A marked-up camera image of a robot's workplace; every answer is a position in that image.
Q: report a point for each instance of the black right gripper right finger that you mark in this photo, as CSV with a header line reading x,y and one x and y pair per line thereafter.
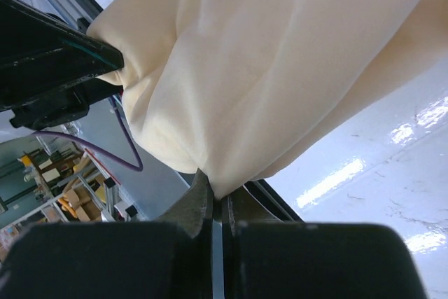
x,y
266,256

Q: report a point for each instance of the yellow t shirt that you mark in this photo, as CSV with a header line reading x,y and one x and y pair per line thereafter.
x,y
333,59

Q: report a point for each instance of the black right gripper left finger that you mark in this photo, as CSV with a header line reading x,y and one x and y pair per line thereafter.
x,y
168,257

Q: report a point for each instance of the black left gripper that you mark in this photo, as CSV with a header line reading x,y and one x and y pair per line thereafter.
x,y
41,55

